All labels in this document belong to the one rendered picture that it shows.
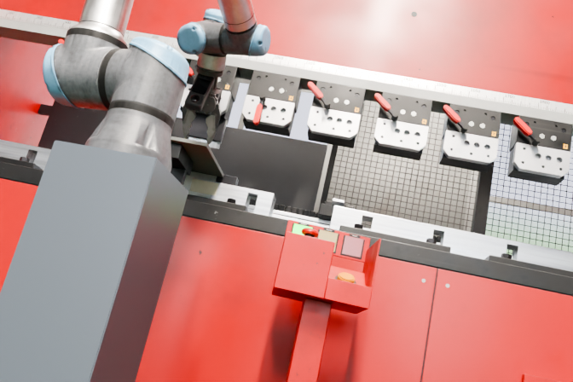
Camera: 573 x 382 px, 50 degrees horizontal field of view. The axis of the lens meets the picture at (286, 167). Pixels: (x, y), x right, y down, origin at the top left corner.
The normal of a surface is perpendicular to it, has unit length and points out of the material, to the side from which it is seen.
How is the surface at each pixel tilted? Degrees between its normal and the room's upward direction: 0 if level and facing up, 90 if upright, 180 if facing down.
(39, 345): 90
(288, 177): 90
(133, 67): 90
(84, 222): 90
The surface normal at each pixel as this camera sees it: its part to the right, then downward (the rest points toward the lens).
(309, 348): 0.05, -0.29
